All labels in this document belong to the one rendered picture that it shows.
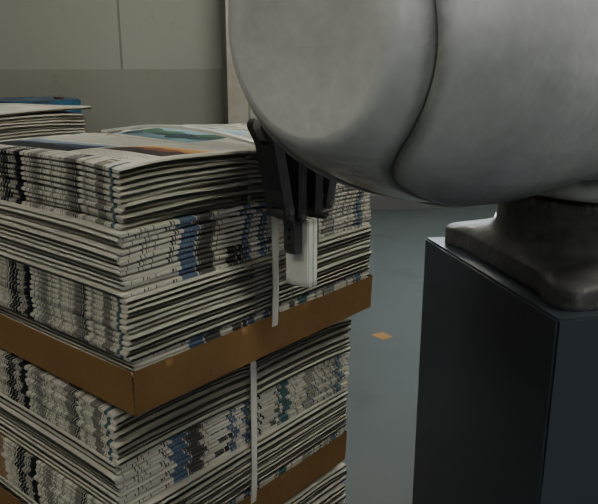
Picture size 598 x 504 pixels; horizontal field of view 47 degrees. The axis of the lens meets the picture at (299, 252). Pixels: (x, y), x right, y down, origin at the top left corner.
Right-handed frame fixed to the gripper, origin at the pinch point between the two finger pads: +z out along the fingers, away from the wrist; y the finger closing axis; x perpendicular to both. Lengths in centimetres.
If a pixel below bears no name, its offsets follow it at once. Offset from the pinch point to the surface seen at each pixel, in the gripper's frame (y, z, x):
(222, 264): 6.4, 0.9, -4.8
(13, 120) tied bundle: -6, -9, -65
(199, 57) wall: -298, -21, -341
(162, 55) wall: -278, -23, -357
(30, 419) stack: 17.9, 19.6, -23.8
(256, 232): 1.4, -1.4, -4.8
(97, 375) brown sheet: 18.1, 9.9, -9.7
